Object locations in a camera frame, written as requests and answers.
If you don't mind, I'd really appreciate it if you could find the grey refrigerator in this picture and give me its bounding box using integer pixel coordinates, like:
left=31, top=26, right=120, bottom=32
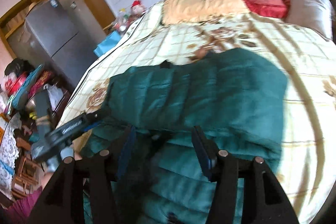
left=24, top=0, right=105, bottom=88

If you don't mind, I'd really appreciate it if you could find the yellow ruffled pillow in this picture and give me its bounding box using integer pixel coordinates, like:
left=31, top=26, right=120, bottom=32
left=161, top=0, right=250, bottom=26

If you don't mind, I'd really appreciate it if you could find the green quilted jacket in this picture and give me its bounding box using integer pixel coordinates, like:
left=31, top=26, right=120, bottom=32
left=79, top=48, right=289, bottom=224

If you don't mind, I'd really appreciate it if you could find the dark wooden cabinet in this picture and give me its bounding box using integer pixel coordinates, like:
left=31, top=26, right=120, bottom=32
left=50, top=74, right=72, bottom=122

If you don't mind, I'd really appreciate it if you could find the red ruffled pillow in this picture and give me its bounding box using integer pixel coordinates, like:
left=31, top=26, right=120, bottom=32
left=239, top=0, right=288, bottom=19

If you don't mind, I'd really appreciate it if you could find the floral cream bed blanket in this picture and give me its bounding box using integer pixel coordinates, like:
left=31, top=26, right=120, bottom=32
left=56, top=2, right=336, bottom=224

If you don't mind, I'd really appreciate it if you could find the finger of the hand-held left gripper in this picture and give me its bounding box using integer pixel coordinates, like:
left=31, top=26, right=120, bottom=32
left=84, top=106, right=112, bottom=130

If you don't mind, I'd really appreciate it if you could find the white pillow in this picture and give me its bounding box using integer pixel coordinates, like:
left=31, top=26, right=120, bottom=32
left=285, top=0, right=334, bottom=39

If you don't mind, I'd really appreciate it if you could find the red patterned fabric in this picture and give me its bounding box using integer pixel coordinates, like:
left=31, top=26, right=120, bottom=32
left=29, top=70, right=53, bottom=98

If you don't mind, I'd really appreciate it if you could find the white lace cloth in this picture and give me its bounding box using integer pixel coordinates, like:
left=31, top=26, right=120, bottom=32
left=0, top=112, right=23, bottom=169

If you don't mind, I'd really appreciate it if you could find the wooden door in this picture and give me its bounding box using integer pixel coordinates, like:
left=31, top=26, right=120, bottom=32
left=81, top=0, right=116, bottom=30

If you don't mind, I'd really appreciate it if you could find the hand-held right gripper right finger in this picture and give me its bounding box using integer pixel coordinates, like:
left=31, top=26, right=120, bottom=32
left=192, top=126, right=300, bottom=224

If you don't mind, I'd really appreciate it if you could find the teal fabric bundle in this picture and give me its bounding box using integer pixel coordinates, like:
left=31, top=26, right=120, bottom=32
left=12, top=64, right=45, bottom=109

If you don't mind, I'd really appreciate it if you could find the white plastic bag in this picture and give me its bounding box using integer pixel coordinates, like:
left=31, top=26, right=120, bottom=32
left=43, top=84, right=65, bottom=111

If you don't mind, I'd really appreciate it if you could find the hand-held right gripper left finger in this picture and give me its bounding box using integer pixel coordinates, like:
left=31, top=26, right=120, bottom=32
left=28, top=124, right=137, bottom=224

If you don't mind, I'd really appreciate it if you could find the person's left forearm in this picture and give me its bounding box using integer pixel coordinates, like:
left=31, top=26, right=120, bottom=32
left=5, top=169, right=57, bottom=224

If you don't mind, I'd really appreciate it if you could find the plush toy with red hat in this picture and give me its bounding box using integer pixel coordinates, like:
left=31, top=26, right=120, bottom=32
left=130, top=0, right=147, bottom=18

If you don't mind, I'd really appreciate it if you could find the cluster of plastic bottles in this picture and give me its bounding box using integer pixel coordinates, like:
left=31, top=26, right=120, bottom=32
left=114, top=9, right=134, bottom=33

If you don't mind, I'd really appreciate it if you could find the blue gift bag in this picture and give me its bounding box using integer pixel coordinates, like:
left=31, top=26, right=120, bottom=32
left=94, top=30, right=124, bottom=56

